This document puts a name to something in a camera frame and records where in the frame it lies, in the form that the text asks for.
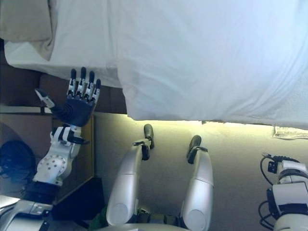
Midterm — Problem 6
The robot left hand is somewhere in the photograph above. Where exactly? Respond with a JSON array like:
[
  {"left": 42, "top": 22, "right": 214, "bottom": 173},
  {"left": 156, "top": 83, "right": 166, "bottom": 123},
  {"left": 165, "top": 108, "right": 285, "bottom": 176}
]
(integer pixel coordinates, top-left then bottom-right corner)
[{"left": 35, "top": 66, "right": 102, "bottom": 128}]

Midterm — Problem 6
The white duvet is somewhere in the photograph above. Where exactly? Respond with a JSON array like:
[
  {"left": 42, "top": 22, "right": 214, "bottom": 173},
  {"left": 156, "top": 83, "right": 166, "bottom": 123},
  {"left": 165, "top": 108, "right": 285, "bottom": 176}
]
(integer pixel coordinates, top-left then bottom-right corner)
[{"left": 116, "top": 0, "right": 308, "bottom": 130}]

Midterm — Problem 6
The brown padded headboard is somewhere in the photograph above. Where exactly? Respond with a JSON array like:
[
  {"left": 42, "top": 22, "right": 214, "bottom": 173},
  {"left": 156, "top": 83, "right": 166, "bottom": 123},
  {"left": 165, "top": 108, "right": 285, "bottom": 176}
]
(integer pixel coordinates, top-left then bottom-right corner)
[{"left": 0, "top": 39, "right": 128, "bottom": 114}]

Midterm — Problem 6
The wooden nightstand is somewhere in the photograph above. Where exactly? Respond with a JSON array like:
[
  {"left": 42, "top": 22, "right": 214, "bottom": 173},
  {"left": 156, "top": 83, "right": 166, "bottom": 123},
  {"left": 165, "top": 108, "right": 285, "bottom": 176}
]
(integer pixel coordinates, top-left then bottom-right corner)
[{"left": 0, "top": 105, "right": 97, "bottom": 205}]

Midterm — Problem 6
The black round device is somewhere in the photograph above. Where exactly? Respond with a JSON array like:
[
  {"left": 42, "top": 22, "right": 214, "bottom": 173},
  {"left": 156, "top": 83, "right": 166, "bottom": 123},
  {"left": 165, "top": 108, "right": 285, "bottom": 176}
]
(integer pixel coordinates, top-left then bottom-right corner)
[{"left": 0, "top": 141, "right": 33, "bottom": 174}]

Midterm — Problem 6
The large beige pillow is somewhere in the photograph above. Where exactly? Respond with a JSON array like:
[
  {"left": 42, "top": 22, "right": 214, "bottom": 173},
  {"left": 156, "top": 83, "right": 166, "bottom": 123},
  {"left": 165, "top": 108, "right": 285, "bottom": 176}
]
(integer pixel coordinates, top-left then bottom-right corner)
[{"left": 0, "top": 0, "right": 58, "bottom": 61}]

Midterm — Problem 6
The green item on floor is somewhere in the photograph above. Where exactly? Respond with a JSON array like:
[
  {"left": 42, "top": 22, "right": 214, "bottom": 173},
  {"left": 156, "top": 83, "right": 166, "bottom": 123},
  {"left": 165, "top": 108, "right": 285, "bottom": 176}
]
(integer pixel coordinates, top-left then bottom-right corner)
[{"left": 92, "top": 206, "right": 109, "bottom": 227}]

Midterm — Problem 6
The robot white torso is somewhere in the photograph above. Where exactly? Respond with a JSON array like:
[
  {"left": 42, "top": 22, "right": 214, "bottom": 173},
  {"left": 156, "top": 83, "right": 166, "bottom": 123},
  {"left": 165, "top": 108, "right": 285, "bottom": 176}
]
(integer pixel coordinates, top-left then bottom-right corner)
[{"left": 96, "top": 223, "right": 191, "bottom": 231}]

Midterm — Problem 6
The robot right silver leg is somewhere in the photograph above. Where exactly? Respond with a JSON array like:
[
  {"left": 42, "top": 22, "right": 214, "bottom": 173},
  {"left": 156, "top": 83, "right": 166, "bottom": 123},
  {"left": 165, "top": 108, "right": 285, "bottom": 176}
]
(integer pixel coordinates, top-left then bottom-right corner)
[{"left": 180, "top": 134, "right": 214, "bottom": 229}]

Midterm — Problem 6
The grey patterned rug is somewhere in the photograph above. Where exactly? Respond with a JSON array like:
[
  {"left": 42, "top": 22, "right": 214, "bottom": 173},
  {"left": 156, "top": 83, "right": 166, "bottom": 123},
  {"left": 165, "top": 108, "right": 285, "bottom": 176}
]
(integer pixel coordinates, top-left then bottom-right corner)
[{"left": 273, "top": 125, "right": 308, "bottom": 140}]

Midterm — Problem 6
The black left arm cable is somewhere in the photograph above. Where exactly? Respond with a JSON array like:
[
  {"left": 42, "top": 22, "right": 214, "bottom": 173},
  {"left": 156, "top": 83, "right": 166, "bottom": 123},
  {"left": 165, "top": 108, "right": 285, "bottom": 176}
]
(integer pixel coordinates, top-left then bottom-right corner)
[{"left": 69, "top": 136, "right": 91, "bottom": 145}]

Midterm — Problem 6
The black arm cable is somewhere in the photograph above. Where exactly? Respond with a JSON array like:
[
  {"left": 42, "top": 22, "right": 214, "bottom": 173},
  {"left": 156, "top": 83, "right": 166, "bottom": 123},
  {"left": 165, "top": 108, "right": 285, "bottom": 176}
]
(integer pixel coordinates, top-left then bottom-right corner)
[
  {"left": 258, "top": 151, "right": 282, "bottom": 227},
  {"left": 69, "top": 136, "right": 91, "bottom": 145}
]

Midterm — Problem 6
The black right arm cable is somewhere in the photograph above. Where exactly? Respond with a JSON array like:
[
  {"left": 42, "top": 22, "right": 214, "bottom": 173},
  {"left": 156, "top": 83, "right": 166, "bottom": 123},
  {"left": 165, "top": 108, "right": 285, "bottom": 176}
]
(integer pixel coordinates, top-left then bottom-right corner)
[{"left": 258, "top": 151, "right": 282, "bottom": 227}]

